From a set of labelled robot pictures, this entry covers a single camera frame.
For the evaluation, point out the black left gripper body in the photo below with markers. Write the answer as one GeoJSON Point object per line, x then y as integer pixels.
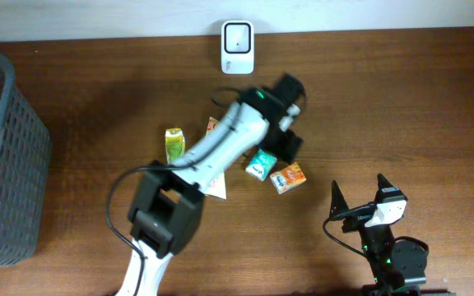
{"type": "Point", "coordinates": [287, 148]}

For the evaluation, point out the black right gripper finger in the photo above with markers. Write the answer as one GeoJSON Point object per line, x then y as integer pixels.
{"type": "Point", "coordinates": [338, 203]}
{"type": "Point", "coordinates": [383, 182]}

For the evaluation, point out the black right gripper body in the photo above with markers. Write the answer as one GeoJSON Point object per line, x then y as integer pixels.
{"type": "Point", "coordinates": [374, 238]}

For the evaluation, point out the orange tissue pack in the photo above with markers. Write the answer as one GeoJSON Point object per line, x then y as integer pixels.
{"type": "Point", "coordinates": [288, 178]}

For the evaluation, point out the teal tissue pack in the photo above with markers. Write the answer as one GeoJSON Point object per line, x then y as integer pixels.
{"type": "Point", "coordinates": [261, 164]}

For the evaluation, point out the green yellow juice carton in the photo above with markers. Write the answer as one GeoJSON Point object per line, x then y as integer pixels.
{"type": "Point", "coordinates": [174, 143]}

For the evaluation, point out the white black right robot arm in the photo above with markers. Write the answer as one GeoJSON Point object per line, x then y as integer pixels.
{"type": "Point", "coordinates": [397, 263]}

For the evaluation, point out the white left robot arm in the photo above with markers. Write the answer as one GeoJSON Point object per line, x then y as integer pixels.
{"type": "Point", "coordinates": [167, 207]}

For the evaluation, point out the white barcode scanner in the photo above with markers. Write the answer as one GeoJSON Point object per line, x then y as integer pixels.
{"type": "Point", "coordinates": [237, 47]}

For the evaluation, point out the yellow crumpled snack bag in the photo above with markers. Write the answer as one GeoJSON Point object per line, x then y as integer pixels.
{"type": "Point", "coordinates": [217, 186]}

